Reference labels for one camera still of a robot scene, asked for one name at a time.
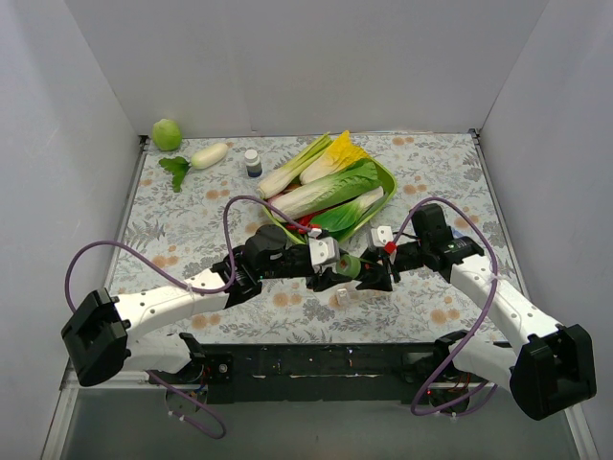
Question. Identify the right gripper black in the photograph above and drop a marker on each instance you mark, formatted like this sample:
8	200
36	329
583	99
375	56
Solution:
388	268

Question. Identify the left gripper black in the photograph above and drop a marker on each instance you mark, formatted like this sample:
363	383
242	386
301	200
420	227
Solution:
317	273

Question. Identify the green pill bottle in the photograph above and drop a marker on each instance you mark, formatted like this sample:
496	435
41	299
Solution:
352	267

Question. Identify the clear weekly pill organizer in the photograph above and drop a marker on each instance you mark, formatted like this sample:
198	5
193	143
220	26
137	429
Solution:
346	297

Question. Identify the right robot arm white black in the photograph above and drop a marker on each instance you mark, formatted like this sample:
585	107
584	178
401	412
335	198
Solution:
547	367

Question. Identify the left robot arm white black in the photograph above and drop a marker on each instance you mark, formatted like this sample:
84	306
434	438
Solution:
108	334

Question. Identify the bok choy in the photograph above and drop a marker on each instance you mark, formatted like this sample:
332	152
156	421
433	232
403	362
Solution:
342	220

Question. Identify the red chili peppers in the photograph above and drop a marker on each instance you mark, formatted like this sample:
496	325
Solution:
303	222

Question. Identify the green plastic tray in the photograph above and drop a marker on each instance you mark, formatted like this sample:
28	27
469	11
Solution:
389	185

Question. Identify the green napa cabbage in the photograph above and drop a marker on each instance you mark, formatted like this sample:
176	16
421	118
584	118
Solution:
330	190

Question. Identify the leek white green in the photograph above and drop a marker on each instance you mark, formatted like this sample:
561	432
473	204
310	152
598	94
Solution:
280	178

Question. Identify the yellow napa cabbage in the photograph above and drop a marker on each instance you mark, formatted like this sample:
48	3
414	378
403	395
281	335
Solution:
339	155

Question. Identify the white blue pill bottle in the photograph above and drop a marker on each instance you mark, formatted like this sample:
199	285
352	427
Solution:
252	163

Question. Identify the floral patterned table mat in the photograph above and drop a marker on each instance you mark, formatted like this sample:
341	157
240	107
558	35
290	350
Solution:
180	234

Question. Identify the white radish with leaves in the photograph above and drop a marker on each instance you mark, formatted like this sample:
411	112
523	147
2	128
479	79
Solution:
203	159

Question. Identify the green round cabbage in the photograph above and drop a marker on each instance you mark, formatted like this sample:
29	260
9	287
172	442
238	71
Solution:
166	135

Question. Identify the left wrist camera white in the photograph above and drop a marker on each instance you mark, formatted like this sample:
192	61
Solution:
323	251

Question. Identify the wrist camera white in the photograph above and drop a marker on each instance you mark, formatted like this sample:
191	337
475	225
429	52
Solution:
381	239
323	251

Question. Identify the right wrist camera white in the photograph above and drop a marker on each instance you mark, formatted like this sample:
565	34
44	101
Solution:
381	239

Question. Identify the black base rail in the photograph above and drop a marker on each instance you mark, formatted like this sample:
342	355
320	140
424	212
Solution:
307	372

